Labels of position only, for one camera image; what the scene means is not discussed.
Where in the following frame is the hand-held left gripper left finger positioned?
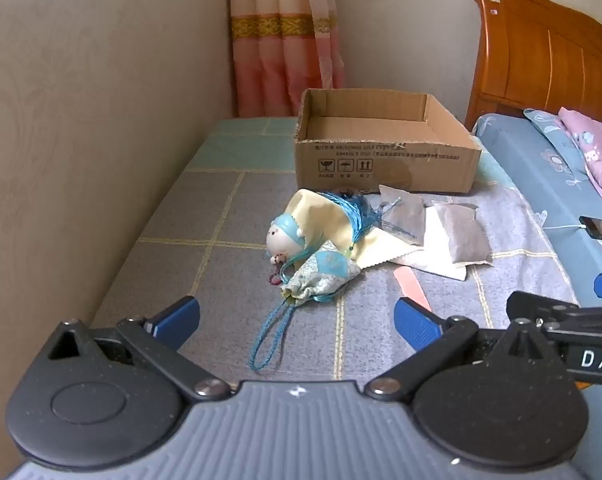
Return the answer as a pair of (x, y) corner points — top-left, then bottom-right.
(33, 296), (232, 402)

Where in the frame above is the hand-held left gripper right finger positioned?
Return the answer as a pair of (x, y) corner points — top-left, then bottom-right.
(364, 297), (576, 402)

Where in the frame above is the pink strip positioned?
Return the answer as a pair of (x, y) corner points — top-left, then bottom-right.
(394, 266), (432, 312)

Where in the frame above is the white cloth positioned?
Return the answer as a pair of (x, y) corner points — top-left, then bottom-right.
(391, 205), (469, 281)

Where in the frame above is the grey sachet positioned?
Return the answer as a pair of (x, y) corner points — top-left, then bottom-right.
(432, 201), (494, 265)
(379, 185), (426, 247)

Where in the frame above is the patterned drawstring pouch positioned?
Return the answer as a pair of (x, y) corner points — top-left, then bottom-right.
(250, 240), (362, 372)

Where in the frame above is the round blue-capped plush toy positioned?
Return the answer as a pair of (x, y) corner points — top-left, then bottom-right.
(266, 212), (308, 266)

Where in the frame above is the blue tassel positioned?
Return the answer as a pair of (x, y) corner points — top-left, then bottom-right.
(321, 189), (402, 243)

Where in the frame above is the pale yellow cloth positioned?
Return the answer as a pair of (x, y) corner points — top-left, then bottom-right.
(286, 188), (418, 273)

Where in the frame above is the brown cardboard box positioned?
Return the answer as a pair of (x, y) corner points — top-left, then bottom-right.
(294, 88), (483, 194)

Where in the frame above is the black smartphone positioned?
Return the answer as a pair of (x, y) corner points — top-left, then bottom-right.
(579, 216), (602, 242)

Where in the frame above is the blue floral bed sheet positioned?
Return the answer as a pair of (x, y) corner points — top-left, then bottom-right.
(473, 112), (602, 311)

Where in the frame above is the purple floral quilt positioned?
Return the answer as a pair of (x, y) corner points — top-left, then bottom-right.
(558, 106), (602, 211)

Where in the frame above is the blue floral pillow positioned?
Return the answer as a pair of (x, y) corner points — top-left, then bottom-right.
(523, 107), (602, 221)

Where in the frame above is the wooden headboard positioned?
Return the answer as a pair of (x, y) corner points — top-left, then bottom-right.
(465, 0), (602, 132)

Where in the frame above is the pink curtain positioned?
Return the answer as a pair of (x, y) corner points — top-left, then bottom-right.
(226, 0), (346, 118)

